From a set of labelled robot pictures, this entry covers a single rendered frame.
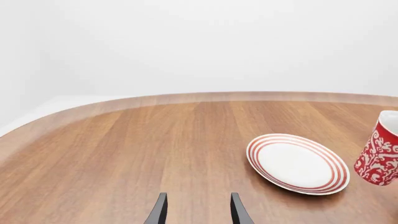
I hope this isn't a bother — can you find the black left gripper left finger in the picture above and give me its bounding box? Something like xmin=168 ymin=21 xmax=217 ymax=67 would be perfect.
xmin=143 ymin=192 xmax=168 ymax=224

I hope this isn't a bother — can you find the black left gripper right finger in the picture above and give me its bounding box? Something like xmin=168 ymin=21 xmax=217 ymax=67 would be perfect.
xmin=230 ymin=192 xmax=256 ymax=224

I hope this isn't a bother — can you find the white plate with red rings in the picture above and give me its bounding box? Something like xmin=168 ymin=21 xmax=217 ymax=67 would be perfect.
xmin=246 ymin=133 xmax=351 ymax=196

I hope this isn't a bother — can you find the red mug with white pattern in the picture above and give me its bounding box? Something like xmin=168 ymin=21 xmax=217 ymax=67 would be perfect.
xmin=353 ymin=110 xmax=398 ymax=187

